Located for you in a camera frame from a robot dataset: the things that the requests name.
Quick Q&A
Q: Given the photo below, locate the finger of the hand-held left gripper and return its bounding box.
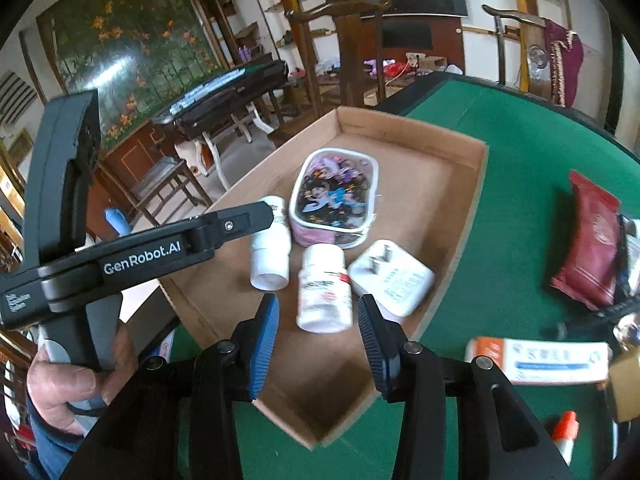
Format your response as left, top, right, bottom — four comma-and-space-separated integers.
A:
104, 207, 132, 237
192, 200, 275, 262

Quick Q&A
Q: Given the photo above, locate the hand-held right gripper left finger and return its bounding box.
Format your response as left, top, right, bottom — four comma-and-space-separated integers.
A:
60, 292, 280, 480

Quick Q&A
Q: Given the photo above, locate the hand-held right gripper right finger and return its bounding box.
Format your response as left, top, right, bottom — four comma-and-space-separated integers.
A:
357, 294, 576, 480

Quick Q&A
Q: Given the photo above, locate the white pill bottle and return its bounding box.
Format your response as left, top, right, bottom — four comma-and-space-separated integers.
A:
249, 195, 292, 291

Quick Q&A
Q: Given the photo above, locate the white bottle red label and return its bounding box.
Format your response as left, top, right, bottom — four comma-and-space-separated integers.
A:
296, 243, 354, 334

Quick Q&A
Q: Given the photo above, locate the person's left forearm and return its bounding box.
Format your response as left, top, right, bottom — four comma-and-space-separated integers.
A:
25, 400, 89, 480

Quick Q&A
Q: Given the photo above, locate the person's left hand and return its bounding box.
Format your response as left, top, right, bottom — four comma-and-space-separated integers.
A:
27, 327, 138, 438

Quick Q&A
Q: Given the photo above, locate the white power adapter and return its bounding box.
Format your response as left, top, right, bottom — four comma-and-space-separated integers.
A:
347, 239, 435, 324

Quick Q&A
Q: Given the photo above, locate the cartoon print pencil case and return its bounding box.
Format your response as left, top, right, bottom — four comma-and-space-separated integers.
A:
289, 148, 379, 251

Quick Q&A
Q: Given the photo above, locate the dark mahjong table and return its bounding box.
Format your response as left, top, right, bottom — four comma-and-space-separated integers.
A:
152, 58, 290, 141

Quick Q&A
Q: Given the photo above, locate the white orange medicine box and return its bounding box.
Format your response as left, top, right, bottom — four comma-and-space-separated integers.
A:
464, 335, 614, 387

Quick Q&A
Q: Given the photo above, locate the glue bottle orange cap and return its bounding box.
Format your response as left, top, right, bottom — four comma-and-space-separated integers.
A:
552, 409, 581, 466

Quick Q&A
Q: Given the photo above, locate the maroon snack packet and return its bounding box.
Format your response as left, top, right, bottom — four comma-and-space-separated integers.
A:
550, 170, 625, 312

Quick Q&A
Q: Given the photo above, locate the small black screen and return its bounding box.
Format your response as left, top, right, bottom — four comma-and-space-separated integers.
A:
382, 18, 434, 51

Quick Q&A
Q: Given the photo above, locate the maroon fringed cloth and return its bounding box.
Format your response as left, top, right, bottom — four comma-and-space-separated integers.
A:
544, 18, 585, 109

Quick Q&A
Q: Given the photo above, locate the flower wall painting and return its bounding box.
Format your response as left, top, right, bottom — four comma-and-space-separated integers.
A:
35, 0, 237, 157

